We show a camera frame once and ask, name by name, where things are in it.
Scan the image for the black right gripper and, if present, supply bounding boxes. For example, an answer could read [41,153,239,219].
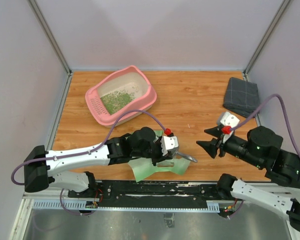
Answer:
[196,124,264,167]

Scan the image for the grey metal scoop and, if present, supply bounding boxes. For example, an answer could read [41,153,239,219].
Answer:
[172,150,198,163]

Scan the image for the green cat litter bag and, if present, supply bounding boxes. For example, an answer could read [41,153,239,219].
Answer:
[128,128,190,182]

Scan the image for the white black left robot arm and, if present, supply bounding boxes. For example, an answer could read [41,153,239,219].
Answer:
[23,127,179,198]

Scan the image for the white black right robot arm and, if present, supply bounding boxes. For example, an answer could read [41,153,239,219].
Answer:
[196,126,300,232]

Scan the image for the green cat litter pellets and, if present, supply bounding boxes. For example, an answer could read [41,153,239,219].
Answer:
[100,86,139,115]

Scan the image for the folded dark grey cloth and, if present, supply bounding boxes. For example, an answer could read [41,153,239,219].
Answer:
[223,77,260,118]

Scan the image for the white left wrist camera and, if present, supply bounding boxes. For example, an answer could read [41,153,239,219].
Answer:
[161,128,179,156]

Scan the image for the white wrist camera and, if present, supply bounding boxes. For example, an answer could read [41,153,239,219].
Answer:
[161,128,179,156]
[217,111,240,143]

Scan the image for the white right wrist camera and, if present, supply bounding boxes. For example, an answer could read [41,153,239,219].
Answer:
[217,111,240,143]

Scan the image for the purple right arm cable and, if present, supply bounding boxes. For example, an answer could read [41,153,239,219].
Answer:
[229,93,300,218]

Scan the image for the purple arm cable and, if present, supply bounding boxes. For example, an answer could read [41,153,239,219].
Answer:
[11,109,172,216]
[229,93,300,218]

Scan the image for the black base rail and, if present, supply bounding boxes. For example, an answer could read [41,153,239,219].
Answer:
[68,180,234,206]

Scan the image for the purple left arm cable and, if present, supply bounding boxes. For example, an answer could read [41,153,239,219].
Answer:
[11,109,172,216]

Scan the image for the grey slotted cable duct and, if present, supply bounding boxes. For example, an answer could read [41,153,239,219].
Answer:
[32,199,220,213]

